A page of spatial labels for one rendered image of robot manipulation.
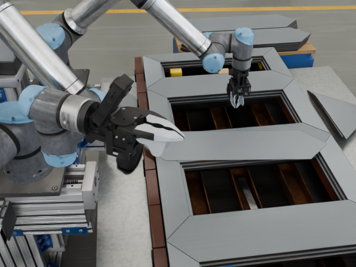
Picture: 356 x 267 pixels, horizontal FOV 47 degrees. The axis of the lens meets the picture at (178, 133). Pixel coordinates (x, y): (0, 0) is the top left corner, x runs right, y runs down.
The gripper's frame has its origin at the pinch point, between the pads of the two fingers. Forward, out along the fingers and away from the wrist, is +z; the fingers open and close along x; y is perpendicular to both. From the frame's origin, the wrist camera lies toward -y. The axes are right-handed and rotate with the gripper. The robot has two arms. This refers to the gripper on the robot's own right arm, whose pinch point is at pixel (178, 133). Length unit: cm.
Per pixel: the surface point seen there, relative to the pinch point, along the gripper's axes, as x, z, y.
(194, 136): -76, -21, 52
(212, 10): -403, -120, 99
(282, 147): -83, 14, 50
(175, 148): -65, -26, 53
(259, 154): -75, 7, 52
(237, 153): -72, -2, 52
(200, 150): -69, -16, 53
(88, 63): -242, -186, 119
